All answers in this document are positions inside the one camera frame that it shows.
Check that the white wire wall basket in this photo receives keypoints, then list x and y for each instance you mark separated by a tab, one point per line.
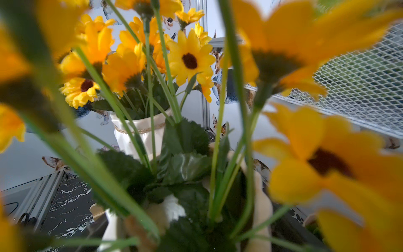
364	87

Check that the sunflower pot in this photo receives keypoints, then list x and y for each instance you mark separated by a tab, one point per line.
197	196
136	79

